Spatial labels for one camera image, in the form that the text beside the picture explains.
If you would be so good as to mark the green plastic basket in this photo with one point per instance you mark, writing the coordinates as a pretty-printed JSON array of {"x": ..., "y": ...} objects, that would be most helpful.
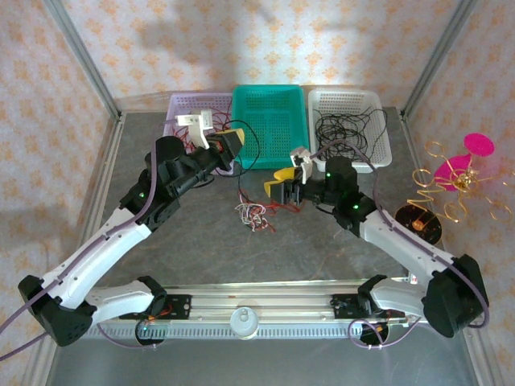
[{"x": 273, "y": 120}]

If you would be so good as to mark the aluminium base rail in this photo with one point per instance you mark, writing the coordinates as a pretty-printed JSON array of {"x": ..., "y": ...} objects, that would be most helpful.
[{"x": 261, "y": 295}]

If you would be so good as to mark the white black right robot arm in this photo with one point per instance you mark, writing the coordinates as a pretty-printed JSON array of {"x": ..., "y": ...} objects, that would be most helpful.
[{"x": 402, "y": 245}]

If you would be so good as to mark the round grey knob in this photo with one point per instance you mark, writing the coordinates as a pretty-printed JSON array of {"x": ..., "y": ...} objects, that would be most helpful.
[{"x": 244, "y": 321}]

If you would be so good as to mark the white plastic basket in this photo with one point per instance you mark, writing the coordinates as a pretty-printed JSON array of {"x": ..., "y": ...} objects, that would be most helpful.
[{"x": 342, "y": 98}]

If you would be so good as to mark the small white electronic box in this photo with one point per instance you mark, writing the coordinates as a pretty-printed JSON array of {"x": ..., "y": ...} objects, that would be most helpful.
[{"x": 412, "y": 278}]

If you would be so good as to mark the black round disc gold rim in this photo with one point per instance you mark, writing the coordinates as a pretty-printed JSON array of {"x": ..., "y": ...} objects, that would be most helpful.
[{"x": 426, "y": 233}]

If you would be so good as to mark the aluminium frame post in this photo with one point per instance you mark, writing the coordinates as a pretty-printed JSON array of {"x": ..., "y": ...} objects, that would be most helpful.
[
  {"x": 85, "y": 60},
  {"x": 438, "y": 60}
]

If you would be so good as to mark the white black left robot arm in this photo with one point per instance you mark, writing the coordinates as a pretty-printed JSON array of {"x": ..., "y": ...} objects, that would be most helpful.
[{"x": 100, "y": 249}]

